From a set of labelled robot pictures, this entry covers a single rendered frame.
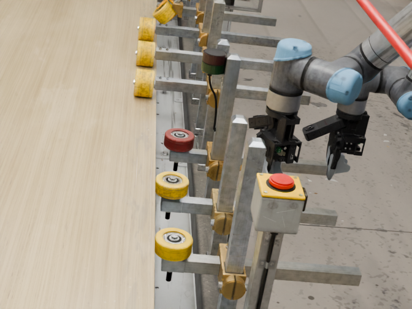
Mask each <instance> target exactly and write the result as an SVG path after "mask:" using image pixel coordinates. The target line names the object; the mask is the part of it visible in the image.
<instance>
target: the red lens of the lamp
mask: <svg viewBox="0 0 412 309"><path fill-rule="evenodd" d="M205 50H206V49H205ZM205 50H204V51H203V56H202V60H203V62H205V63H207V64H211V65H216V66H220V65H224V64H225V63H226V58H227V53H226V55H225V56H211V55H208V54H206V53H205Z"/></svg>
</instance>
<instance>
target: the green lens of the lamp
mask: <svg viewBox="0 0 412 309"><path fill-rule="evenodd" d="M225 66H226V64H225V65H223V66H211V65H208V64H205V63H204V62H203V61H202V65H201V70H202V71H203V72H205V73H208V74H212V75H220V74H223V73H224V71H225Z"/></svg>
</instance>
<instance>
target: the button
mask: <svg viewBox="0 0 412 309"><path fill-rule="evenodd" d="M269 183H270V184H271V185H272V186H273V187H274V188H277V189H283V190H286V189H290V188H292V187H293V186H294V180H293V179H292V178H291V177H290V176H289V175H286V174H273V175H271V176H270V177H269Z"/></svg>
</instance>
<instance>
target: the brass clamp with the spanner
mask: <svg viewBox="0 0 412 309"><path fill-rule="evenodd" d="M212 143H213V142H208V141H207V143H206V148H205V150H206V151H207V162H206V165H205V172H206V174H207V177H210V178H211V179H212V180H214V181H216V180H217V181H221V174H222V169H223V162H224V160H217V159H212V156H211V151H212Z"/></svg>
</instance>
